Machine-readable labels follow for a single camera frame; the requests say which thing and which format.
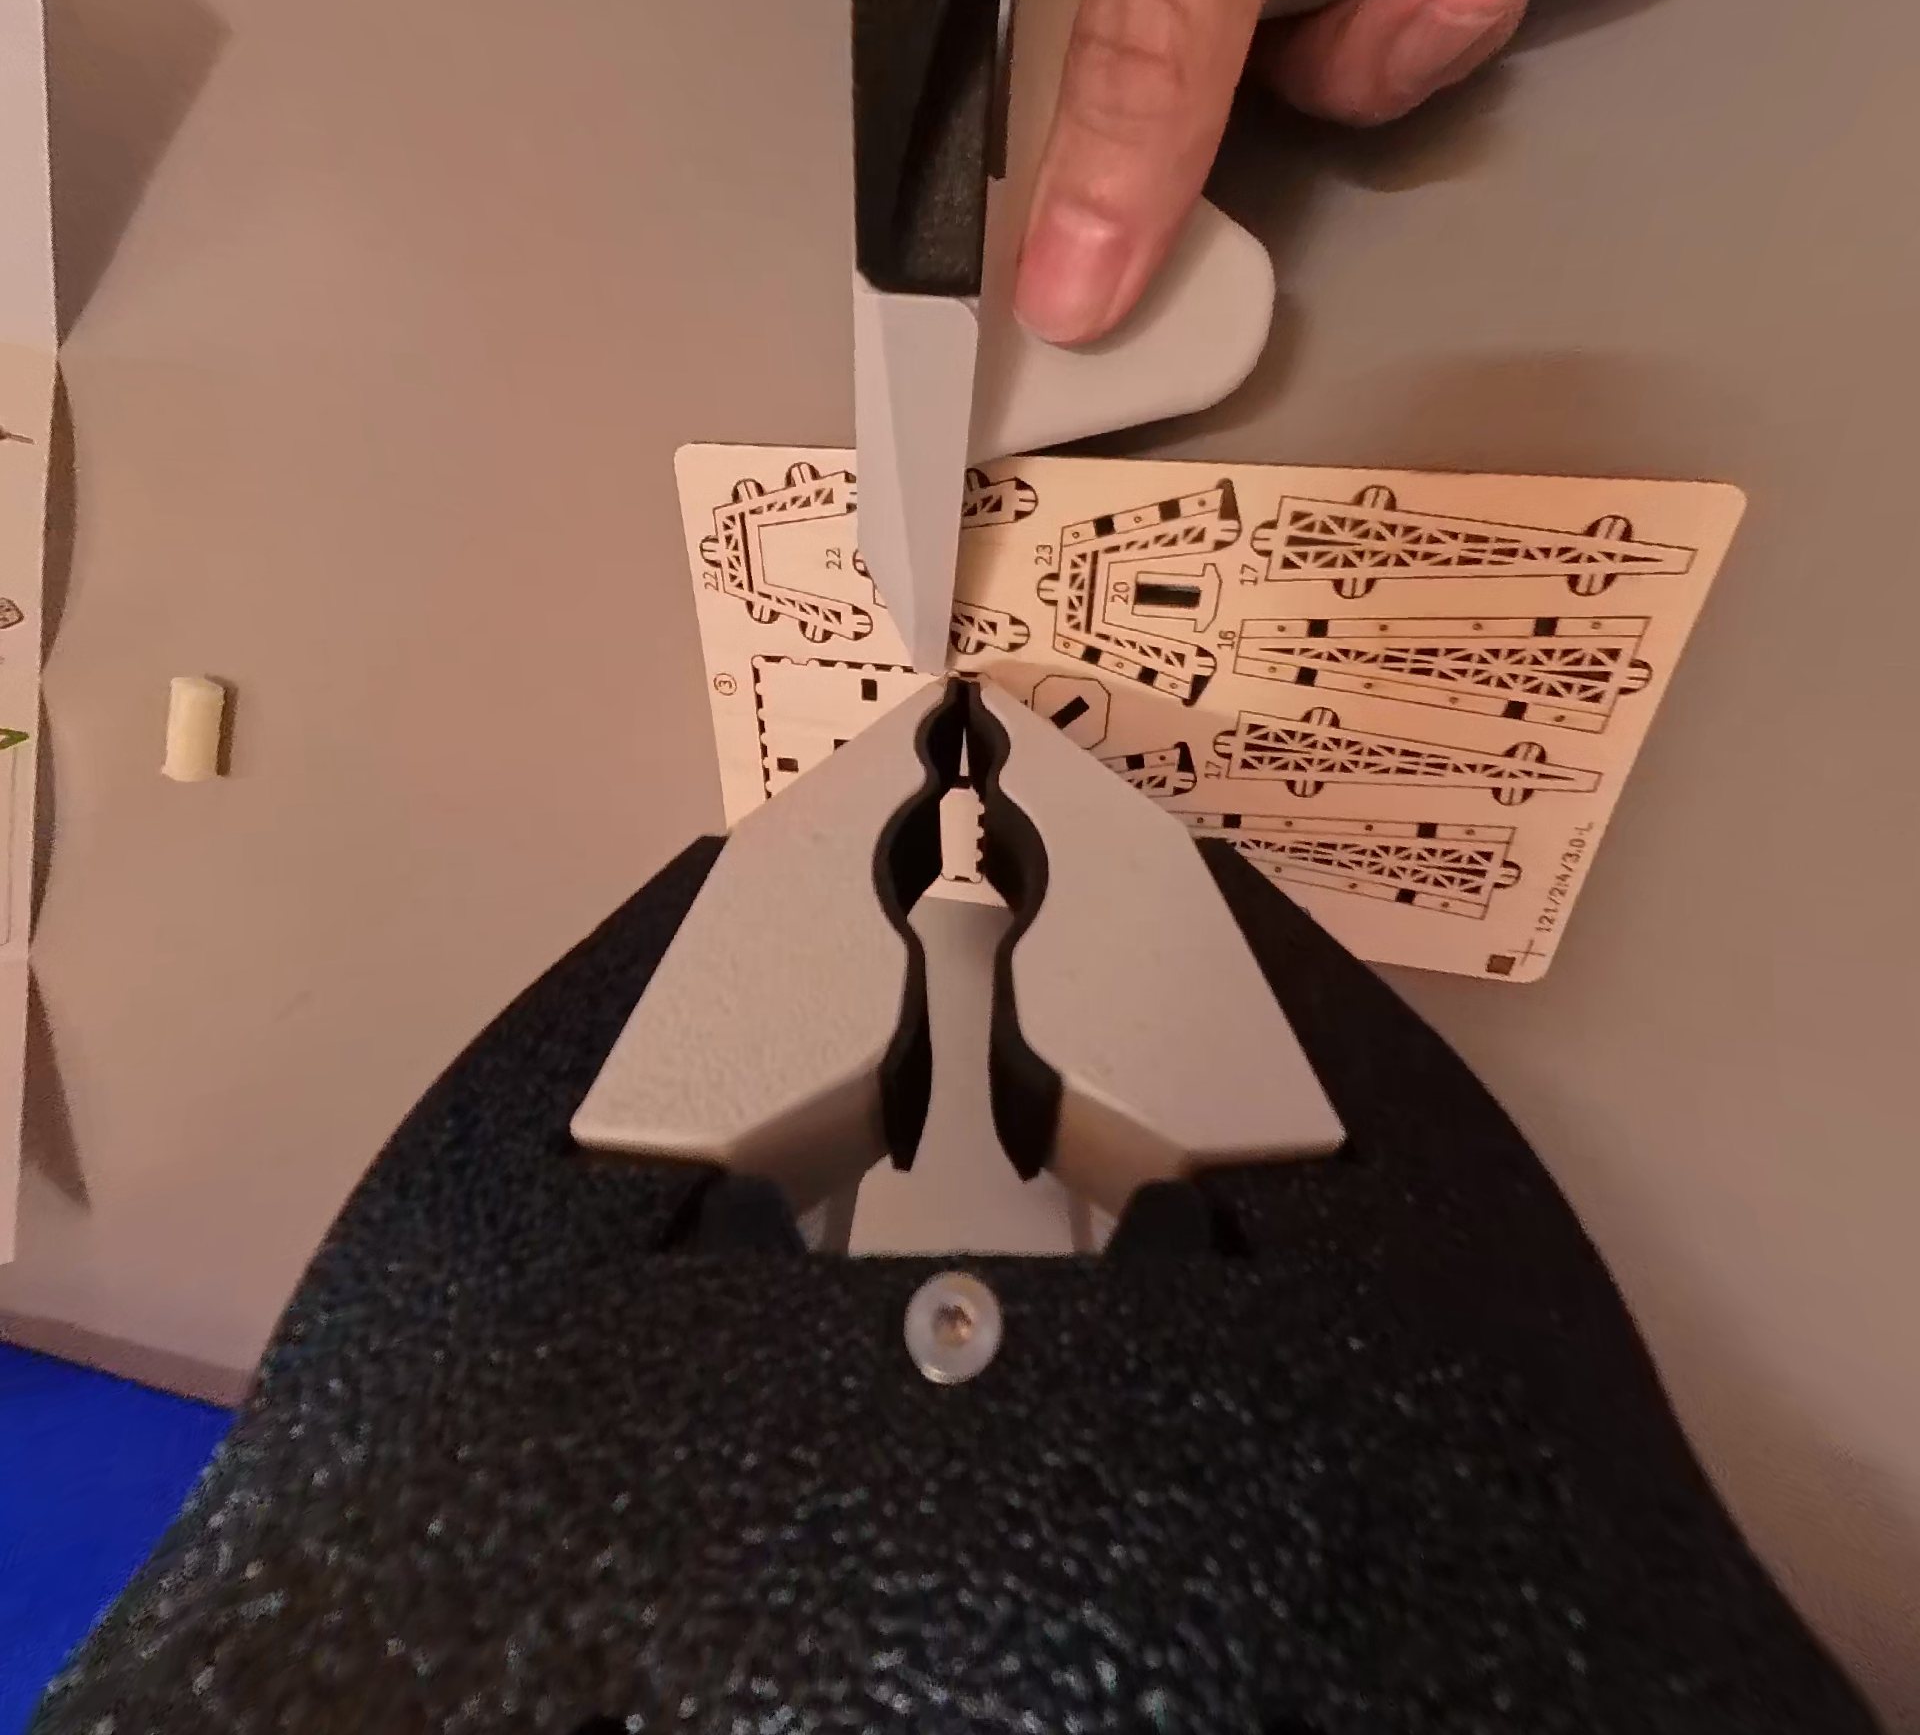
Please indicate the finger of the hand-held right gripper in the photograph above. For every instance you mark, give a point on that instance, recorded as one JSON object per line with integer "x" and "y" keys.
{"x": 1154, "y": 341}
{"x": 908, "y": 445}

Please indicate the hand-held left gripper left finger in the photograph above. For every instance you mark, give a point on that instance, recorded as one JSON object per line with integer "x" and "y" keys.
{"x": 751, "y": 1001}

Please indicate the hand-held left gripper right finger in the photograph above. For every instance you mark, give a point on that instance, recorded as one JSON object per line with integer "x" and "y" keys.
{"x": 1154, "y": 1001}

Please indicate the laser-cut wooden puzzle sheet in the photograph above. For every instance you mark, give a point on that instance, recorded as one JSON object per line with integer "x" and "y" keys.
{"x": 1424, "y": 657}

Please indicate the grey desk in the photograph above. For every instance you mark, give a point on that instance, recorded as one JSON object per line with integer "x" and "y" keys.
{"x": 451, "y": 265}

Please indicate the person's right hand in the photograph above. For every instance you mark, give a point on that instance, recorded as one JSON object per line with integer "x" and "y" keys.
{"x": 1154, "y": 71}

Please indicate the small white cylinder piece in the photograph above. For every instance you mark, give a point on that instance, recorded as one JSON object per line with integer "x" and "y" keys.
{"x": 195, "y": 729}

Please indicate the white paper instruction sheet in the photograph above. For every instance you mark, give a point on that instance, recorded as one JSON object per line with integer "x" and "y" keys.
{"x": 18, "y": 567}

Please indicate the blue plastic bin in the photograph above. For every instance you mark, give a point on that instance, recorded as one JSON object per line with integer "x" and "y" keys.
{"x": 91, "y": 1540}

